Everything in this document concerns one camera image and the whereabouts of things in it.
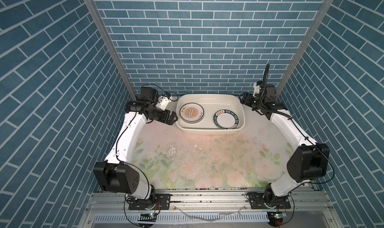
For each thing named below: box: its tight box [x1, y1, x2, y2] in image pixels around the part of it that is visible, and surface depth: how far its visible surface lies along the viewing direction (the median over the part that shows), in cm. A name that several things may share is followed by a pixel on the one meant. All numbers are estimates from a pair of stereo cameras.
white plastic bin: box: [176, 93, 245, 135], surface depth 106 cm
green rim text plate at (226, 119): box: [213, 109, 239, 130], surface depth 108 cm
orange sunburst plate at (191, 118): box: [179, 113, 205, 124], surface depth 107 cm
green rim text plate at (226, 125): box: [214, 122, 239, 130], surface depth 104 cm
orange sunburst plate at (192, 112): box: [179, 102, 205, 124], surface depth 110 cm
